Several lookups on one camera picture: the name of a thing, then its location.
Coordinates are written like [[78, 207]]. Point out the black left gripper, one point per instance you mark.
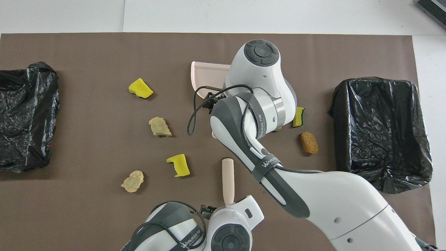
[[209, 211]]

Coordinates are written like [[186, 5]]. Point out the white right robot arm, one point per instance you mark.
[[331, 202]]

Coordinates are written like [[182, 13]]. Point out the beige ridged chip toy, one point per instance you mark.
[[159, 126], [132, 181]]

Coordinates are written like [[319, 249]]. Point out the beige hand brush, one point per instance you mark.
[[228, 181]]

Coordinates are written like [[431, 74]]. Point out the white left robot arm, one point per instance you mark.
[[230, 223]]

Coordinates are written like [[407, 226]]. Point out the small yellow green sponge piece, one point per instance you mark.
[[298, 118]]

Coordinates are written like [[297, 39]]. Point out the dark grey ribbed device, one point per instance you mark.
[[435, 8]]

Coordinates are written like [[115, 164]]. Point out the black bag lined bin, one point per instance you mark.
[[24, 115], [383, 122]]

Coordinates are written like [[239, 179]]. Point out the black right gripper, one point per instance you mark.
[[213, 103]]

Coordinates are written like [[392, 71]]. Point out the pale pink plastic dustpan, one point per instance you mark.
[[209, 75]]

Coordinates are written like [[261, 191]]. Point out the brown fried croquette toy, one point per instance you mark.
[[309, 143]]

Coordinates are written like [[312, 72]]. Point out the brown paper table mat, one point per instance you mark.
[[87, 52]]

